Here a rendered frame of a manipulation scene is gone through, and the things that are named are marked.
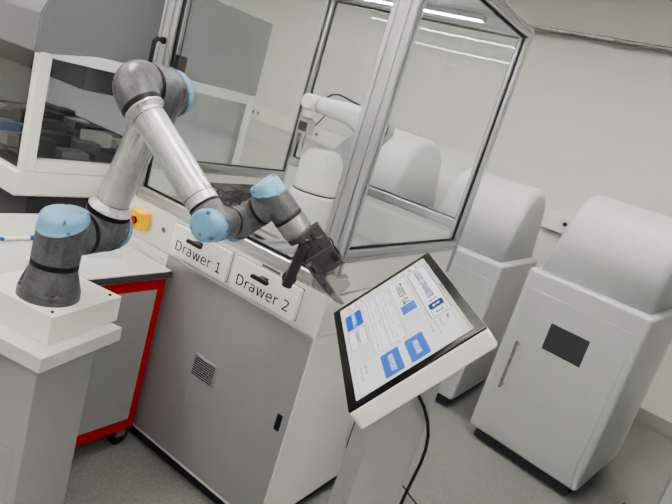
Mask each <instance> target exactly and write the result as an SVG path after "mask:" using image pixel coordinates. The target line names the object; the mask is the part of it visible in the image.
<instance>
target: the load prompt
mask: <svg viewBox="0 0 672 504"><path fill-rule="evenodd" d="M407 277H408V279H409V281H410V283H411V284H412V286H413V288H414V290H415V291H416V293H417V295H418V297H419V298H420V300H421V302H422V304H423V306H424V307H425V309H426V311H427V313H428V314H429V316H430V318H431V320H432V319H434V318H435V317H437V316H439V315H440V314H442V313H443V312H445V311H447V310H448V309H450V308H451V307H452V305H451V304H450V302H449V301H448V300H447V298H446V297H445V295H444V294H443V292H442V291H441V290H440V288H439V287H438V285H437V284H436V282H435V281H434V279H433V278H432V277H431V275H430V274H429V272H428V271H427V269H426V268H425V267H424V265H423V266H422V267H420V268H419V269H417V270H416V271H414V272H413V273H411V274H409V275H408V276H407Z"/></svg>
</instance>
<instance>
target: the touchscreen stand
mask: <svg viewBox="0 0 672 504"><path fill-rule="evenodd" d="M441 382H442V381H441ZM441 382H439V383H438V384H436V385H434V386H433V387H431V388H429V389H428V390H426V391H425V392H423V393H421V394H420V395H421V398H422V400H423V402H424V404H425V406H426V409H427V414H428V417H429V414H430V412H431V409H432V406H433V404H434V401H435V398H436V396H437V393H438V390H439V388H440V385H441ZM425 425H426V420H425V416H424V412H423V408H422V406H421V403H420V401H419V399H418V397H417V396H416V397H415V398H413V399H412V400H410V401H408V402H407V403H405V404H403V405H402V406H400V407H399V408H397V409H395V410H394V411H392V412H390V413H389V414H387V415H385V416H384V417H382V418H381V419H379V420H377V421H376V422H374V423H372V424H371V425H369V426H368V427H366V428H364V429H361V428H360V427H359V426H358V424H357V423H356V422H355V425H354V428H353V431H352V433H351V436H350V439H349V442H348V445H347V448H346V451H345V454H344V457H343V460H342V463H341V466H340V469H339V472H338V475H337V478H336V480H335V483H334V486H333V489H332V492H331V495H330V498H329V501H328V504H396V502H397V500H398V497H399V494H400V492H401V489H402V486H403V484H404V481H405V478H406V476H407V473H408V470H409V468H410V465H411V462H412V460H413V457H414V454H415V452H416V449H417V446H418V444H419V441H420V438H421V436H422V433H423V430H424V428H425Z"/></svg>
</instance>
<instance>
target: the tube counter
mask: <svg viewBox="0 0 672 504"><path fill-rule="evenodd" d="M397 305H398V307H399V310H400V312H401V314H402V316H403V319H404V321H405V323H406V325H407V327H408V330H409V332H410V333H412V332H413V331H415V330H416V329H418V328H420V327H421V326H423V325H424V324H426V323H428V322H427V320H426V318H425V317H424V315H423V313H422V311H421V309H420V307H419V306H418V304H417V302H416V300H415V298H414V296H413V295H412V293H411V294H409V295H408V296H406V297H405V298H403V299H401V300H400V301H398V302H397Z"/></svg>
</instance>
